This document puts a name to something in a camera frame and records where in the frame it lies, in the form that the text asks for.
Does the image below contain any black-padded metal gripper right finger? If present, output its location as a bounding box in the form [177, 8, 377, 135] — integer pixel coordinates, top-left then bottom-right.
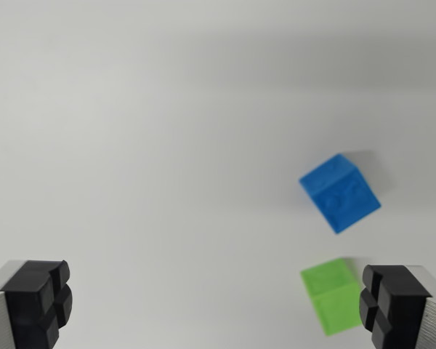
[358, 264, 436, 349]

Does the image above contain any black-padded metal gripper left finger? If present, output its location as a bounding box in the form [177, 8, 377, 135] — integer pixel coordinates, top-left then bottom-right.
[0, 259, 74, 349]

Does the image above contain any blue embossed rubber cube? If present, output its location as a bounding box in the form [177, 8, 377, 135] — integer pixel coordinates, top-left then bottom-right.
[298, 153, 382, 235]

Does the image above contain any green embossed rubber cube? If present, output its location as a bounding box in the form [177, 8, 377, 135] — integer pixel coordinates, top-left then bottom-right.
[299, 257, 364, 337]

